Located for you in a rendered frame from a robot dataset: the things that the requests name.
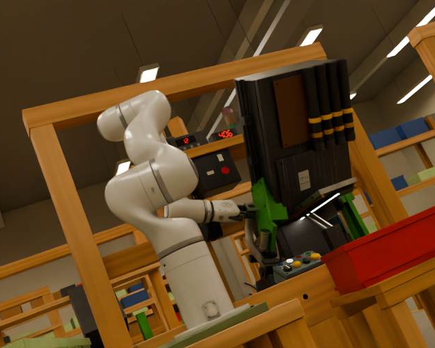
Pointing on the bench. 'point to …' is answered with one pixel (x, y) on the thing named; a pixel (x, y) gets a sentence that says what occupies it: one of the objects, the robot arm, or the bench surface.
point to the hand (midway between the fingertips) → (248, 211)
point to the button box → (295, 268)
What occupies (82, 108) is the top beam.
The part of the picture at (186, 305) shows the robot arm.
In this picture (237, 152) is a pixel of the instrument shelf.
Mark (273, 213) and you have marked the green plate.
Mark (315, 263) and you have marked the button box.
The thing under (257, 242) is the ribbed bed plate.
